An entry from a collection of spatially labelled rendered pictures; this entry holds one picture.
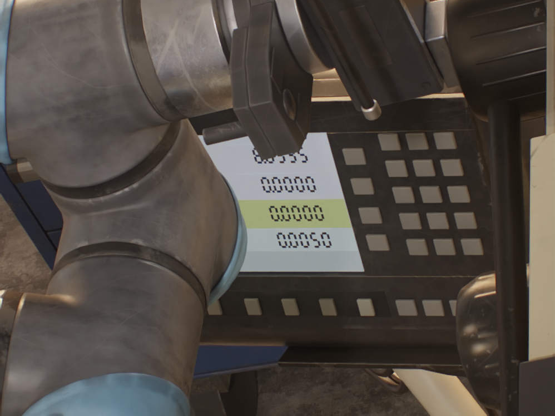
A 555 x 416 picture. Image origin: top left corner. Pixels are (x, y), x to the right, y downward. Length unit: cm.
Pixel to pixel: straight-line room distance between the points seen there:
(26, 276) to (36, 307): 247
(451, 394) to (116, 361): 79
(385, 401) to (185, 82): 214
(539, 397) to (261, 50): 50
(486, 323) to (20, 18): 38
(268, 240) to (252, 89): 67
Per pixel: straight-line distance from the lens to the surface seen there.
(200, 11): 168
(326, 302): 231
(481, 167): 219
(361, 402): 382
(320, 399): 384
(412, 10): 169
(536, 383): 119
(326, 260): 229
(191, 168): 178
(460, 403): 246
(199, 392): 378
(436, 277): 226
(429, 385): 246
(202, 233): 178
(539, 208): 126
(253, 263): 232
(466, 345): 147
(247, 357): 367
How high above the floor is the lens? 274
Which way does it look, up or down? 42 degrees down
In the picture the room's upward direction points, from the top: 30 degrees counter-clockwise
